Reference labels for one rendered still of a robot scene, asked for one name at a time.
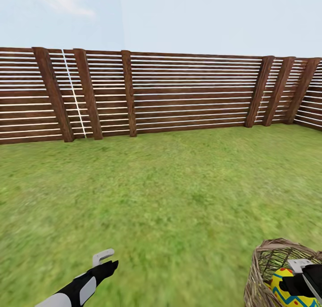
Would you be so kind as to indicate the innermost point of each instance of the easter egg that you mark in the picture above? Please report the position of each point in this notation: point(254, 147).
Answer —
point(284, 297)

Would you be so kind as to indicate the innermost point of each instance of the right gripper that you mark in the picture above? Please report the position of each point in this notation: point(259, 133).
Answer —
point(293, 285)

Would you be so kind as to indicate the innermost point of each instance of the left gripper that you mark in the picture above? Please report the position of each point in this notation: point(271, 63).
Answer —
point(106, 269)

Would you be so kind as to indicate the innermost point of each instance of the wicker basket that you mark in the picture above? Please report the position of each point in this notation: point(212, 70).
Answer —
point(266, 260)

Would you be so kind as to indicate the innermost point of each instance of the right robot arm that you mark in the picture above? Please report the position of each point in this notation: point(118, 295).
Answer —
point(306, 280)

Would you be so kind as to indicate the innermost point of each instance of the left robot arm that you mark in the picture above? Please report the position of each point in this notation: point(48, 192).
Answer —
point(76, 293)

